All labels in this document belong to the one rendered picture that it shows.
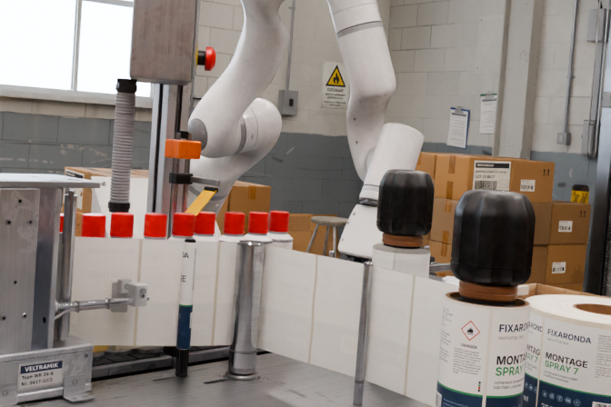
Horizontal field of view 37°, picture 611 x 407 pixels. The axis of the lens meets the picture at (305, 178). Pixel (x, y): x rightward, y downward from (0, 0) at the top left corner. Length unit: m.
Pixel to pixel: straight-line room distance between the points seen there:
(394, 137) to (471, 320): 0.84
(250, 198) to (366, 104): 3.40
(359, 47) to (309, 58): 6.25
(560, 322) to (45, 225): 0.63
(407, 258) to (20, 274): 0.53
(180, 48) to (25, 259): 0.45
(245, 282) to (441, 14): 6.78
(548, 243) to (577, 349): 4.55
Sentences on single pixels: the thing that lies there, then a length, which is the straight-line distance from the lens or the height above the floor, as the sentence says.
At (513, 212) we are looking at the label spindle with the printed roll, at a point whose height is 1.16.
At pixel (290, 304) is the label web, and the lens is 1.24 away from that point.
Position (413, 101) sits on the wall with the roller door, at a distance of 8.08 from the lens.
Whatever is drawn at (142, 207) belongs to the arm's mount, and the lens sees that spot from 2.32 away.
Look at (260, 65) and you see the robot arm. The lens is 1.93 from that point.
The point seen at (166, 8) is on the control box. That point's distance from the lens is 1.40.
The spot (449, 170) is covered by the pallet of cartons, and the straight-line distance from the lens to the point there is 5.22.
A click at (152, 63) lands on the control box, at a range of 1.40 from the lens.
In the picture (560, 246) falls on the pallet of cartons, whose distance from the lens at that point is 5.79.
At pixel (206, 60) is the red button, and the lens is 1.42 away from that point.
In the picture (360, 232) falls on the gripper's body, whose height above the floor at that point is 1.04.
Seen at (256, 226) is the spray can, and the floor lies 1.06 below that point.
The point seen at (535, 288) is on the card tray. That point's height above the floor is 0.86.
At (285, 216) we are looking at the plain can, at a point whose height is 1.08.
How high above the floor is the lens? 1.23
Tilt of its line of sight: 3 degrees down
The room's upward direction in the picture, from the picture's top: 4 degrees clockwise
